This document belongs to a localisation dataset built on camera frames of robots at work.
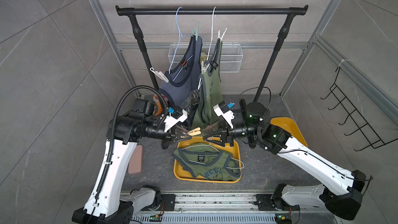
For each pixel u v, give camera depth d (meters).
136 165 0.83
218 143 0.51
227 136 0.49
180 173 0.82
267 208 0.73
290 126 1.00
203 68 0.53
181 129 0.54
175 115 0.47
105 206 0.35
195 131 0.54
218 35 0.72
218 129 0.50
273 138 0.46
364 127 0.63
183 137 0.55
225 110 0.49
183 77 0.72
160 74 0.53
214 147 0.85
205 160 0.81
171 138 0.48
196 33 0.68
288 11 0.52
